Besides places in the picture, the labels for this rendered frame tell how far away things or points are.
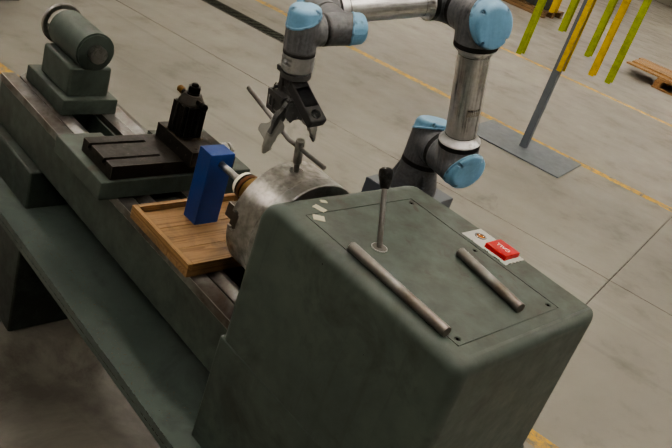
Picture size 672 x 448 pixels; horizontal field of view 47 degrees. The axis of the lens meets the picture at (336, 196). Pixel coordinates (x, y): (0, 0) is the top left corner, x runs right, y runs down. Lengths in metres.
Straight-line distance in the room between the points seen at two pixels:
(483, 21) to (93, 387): 1.87
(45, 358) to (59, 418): 0.30
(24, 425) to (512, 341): 1.78
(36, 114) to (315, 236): 1.42
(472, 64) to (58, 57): 1.45
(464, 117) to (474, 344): 0.80
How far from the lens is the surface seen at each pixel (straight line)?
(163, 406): 2.15
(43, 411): 2.86
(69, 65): 2.76
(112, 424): 2.85
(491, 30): 1.97
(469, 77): 2.03
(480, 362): 1.43
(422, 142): 2.22
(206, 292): 2.01
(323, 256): 1.55
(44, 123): 2.71
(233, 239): 1.89
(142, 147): 2.40
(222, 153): 2.15
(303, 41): 1.73
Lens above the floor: 2.01
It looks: 25 degrees down
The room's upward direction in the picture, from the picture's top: 19 degrees clockwise
